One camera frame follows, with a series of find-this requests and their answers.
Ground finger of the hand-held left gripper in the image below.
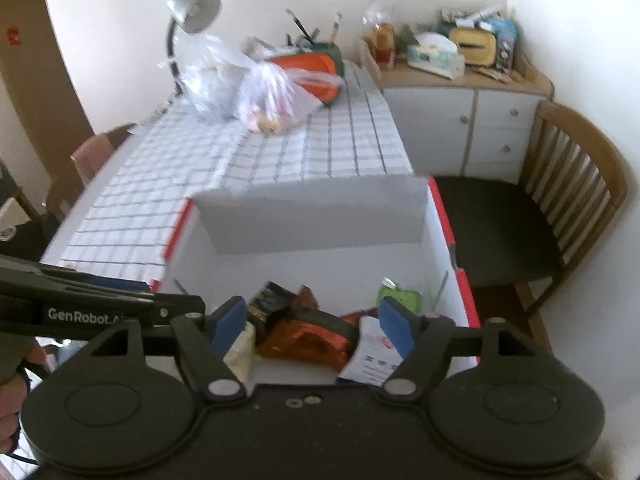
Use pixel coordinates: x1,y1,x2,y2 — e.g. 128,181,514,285
0,280,206,326
0,255,152,294

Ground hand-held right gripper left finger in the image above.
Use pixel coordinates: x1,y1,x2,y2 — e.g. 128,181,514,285
67,296,248,402

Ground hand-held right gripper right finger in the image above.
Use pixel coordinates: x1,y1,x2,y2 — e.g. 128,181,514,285
377,297,556,402

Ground cream snack packet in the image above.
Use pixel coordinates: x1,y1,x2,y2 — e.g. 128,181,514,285
222,322,258,382

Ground green snack packet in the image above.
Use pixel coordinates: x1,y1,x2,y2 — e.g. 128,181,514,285
377,277,425,317

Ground white snack packet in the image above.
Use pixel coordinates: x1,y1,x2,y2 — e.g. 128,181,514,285
337,315,408,390

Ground black snack packet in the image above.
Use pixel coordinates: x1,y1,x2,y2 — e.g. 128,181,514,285
246,281,296,343

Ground orange-brown snack packet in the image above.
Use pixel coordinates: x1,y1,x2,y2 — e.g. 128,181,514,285
256,285,362,370

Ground white cardboard box red trim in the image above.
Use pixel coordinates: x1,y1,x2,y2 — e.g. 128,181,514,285
159,175,482,391

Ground person's left hand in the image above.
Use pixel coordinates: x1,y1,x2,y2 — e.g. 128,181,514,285
0,344,49,461

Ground white checked tablecloth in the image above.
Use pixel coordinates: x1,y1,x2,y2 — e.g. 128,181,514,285
42,57,416,286

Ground wooden chair black seat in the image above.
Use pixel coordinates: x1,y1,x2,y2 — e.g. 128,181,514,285
432,101,629,323

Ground brown door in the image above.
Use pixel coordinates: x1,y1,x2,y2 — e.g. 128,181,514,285
0,0,95,221

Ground white cabinet wooden top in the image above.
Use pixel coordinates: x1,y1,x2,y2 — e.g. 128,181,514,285
359,52,555,183

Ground large clear plastic bag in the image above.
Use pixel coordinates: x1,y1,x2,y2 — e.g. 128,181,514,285
159,34,263,122

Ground pink plastic bag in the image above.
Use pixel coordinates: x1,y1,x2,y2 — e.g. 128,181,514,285
235,57,347,135

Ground orange green container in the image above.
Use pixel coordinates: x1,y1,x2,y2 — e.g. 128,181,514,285
267,42,347,108

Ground green white tissue box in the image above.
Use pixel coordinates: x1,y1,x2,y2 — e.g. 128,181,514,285
406,32,467,81

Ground silver desk lamp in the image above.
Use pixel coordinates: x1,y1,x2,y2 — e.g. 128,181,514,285
165,0,222,97

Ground amber bottle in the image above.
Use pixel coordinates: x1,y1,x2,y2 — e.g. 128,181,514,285
369,7,399,70

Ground yellow tissue holder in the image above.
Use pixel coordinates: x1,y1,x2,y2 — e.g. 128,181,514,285
448,26,499,67

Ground white tube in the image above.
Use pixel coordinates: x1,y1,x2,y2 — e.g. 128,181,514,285
452,5,505,25

